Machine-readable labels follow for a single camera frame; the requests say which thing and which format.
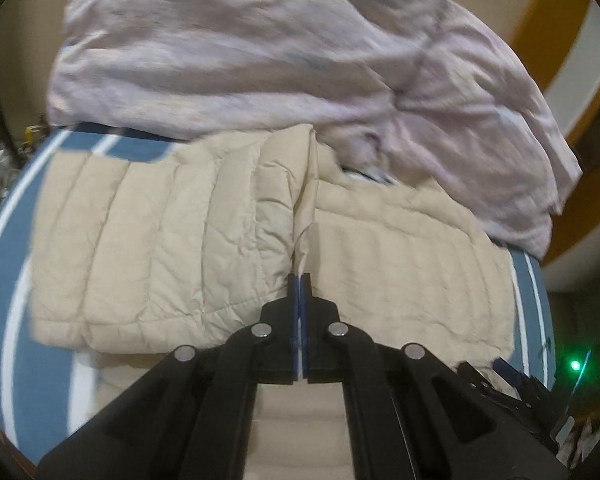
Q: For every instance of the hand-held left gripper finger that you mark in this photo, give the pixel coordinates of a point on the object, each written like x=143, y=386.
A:
x=305, y=310
x=293, y=310

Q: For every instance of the beige puffer jacket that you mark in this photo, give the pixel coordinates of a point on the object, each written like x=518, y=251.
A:
x=180, y=240

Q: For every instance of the small yellow object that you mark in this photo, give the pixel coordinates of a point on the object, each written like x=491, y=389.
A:
x=31, y=133

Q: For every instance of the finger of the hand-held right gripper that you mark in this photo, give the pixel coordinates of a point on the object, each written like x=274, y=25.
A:
x=502, y=367

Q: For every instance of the pink crinkled duvet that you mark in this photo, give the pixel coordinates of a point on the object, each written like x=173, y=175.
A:
x=240, y=55

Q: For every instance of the blue white striped bed sheet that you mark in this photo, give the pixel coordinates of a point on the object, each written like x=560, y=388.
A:
x=15, y=280

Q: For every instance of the orange wooden door frame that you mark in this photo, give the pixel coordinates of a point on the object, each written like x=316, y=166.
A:
x=542, y=15

